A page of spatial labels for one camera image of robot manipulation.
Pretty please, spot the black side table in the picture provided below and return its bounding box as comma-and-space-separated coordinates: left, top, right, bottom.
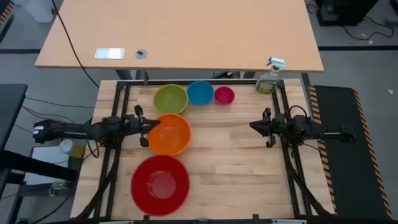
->
0, 83, 29, 150

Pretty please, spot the blue bowl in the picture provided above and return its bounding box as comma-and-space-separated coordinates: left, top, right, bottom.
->
186, 80, 215, 106

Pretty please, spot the long black cable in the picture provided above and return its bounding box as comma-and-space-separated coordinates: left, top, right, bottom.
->
51, 0, 100, 89

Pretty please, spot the white round cup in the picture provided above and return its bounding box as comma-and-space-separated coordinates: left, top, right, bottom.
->
59, 139, 74, 154

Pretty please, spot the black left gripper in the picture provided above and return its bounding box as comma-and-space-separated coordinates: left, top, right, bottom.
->
123, 105, 162, 148

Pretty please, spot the black hazard-striped floor mat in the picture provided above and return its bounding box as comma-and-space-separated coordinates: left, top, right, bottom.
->
307, 84, 394, 220

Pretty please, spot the green bowl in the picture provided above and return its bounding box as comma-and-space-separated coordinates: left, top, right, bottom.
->
153, 83, 189, 115

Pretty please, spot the beige wooden desk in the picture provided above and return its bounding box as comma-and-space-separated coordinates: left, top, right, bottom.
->
34, 0, 325, 73

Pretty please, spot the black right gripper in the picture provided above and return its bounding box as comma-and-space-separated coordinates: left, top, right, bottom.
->
249, 107, 288, 149

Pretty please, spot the black floor cable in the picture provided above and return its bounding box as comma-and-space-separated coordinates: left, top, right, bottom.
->
341, 15, 393, 42

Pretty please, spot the black metal rig frame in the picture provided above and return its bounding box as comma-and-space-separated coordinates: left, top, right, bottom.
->
76, 78, 336, 224

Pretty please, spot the orange bowl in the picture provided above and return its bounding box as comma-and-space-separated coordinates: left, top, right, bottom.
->
147, 113, 192, 157

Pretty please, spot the small pink bowl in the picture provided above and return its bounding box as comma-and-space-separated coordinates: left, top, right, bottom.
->
214, 85, 236, 106

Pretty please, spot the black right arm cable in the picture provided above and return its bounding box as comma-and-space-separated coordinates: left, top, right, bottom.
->
288, 105, 309, 119

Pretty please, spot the green cleaner spray bottle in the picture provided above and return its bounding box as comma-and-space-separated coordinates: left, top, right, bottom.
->
254, 57, 287, 95

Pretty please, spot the large red bowl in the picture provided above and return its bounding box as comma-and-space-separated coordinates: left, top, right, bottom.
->
130, 154, 191, 217

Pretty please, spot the black desk leg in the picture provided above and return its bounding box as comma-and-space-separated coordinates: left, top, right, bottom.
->
114, 68, 150, 82

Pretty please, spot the black equipment box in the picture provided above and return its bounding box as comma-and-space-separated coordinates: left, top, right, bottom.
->
315, 0, 381, 27

